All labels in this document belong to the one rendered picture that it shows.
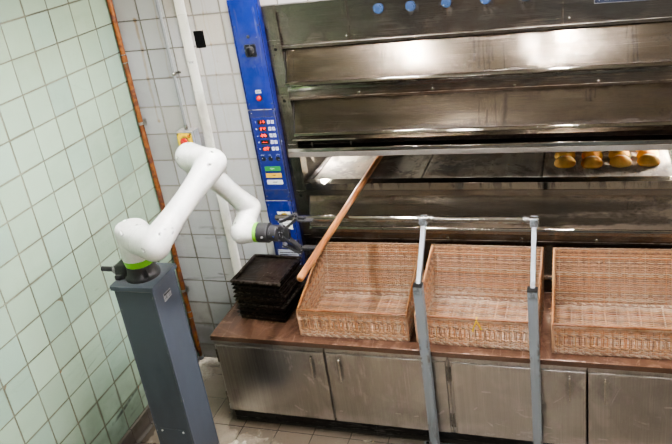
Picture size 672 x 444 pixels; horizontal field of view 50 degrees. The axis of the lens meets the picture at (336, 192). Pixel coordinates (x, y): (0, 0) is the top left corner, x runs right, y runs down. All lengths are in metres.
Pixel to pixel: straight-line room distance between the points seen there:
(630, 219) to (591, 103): 0.58
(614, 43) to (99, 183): 2.48
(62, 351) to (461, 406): 1.87
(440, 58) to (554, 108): 0.56
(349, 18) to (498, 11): 0.68
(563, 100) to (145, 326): 2.06
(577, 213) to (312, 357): 1.44
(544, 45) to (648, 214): 0.92
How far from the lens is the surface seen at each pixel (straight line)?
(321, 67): 3.52
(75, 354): 3.72
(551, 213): 3.58
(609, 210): 3.57
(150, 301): 3.08
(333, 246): 3.83
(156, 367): 3.29
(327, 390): 3.72
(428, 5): 3.34
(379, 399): 3.66
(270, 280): 3.68
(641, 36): 3.32
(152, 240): 2.87
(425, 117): 3.45
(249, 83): 3.65
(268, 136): 3.70
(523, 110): 3.39
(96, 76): 3.81
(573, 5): 3.28
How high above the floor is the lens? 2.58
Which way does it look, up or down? 23 degrees down
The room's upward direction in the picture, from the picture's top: 9 degrees counter-clockwise
